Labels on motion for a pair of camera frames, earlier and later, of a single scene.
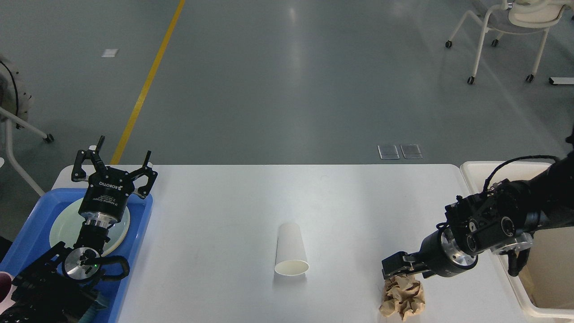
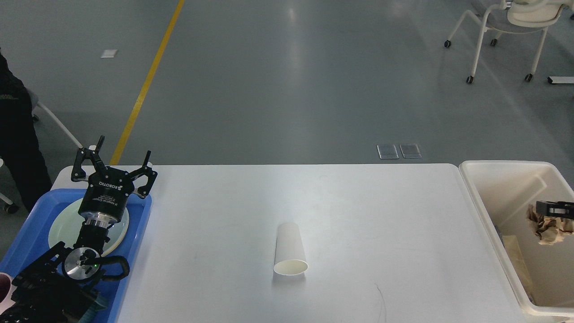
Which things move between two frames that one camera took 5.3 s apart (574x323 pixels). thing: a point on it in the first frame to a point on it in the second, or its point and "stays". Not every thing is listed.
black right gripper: x=437 y=254 to x=561 y=209
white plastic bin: x=546 y=282 stays
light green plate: x=67 y=221 stays
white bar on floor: x=563 y=80 stays
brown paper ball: x=403 y=296 to x=550 y=230
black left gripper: x=104 y=203 stays
